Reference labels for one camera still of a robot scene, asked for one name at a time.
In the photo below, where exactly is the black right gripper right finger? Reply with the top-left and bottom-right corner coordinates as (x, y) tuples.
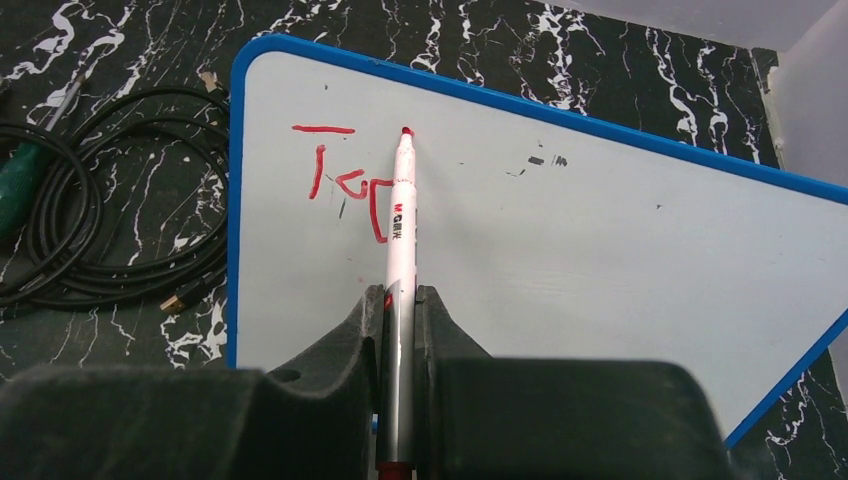
(415, 286), (733, 479)

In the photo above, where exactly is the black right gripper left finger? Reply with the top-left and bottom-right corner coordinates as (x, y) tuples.
(1, 285), (383, 479)

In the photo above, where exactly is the white red whiteboard marker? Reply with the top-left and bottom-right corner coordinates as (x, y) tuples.
(375, 126), (417, 479)

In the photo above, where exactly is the black coiled usb cable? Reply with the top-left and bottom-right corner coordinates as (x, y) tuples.
(0, 69), (231, 316)

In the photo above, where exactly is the blue framed whiteboard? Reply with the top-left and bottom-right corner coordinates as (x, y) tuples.
(226, 35), (847, 445)

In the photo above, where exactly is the green handled screwdriver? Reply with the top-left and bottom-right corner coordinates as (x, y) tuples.
(1, 73), (86, 241)

